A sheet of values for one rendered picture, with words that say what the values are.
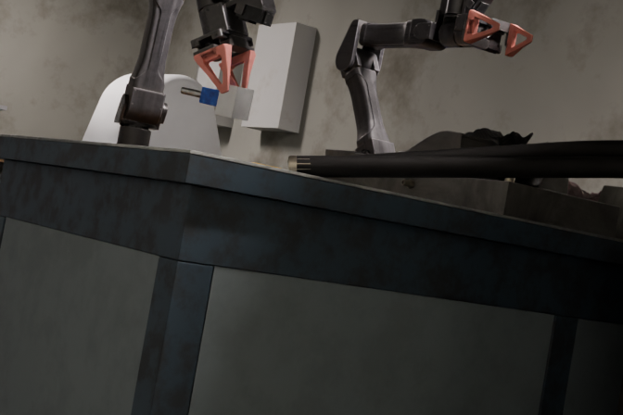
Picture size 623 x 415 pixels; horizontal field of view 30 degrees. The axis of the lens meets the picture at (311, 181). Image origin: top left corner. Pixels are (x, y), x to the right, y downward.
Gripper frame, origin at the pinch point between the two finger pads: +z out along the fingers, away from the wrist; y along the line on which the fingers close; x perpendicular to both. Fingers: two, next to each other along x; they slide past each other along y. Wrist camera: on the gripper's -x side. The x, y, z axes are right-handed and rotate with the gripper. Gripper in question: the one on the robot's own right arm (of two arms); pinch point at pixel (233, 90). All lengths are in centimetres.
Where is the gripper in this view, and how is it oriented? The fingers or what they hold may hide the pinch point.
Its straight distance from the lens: 198.0
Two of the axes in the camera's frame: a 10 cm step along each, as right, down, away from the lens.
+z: 2.2, 9.6, -2.0
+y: 5.0, 0.6, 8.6
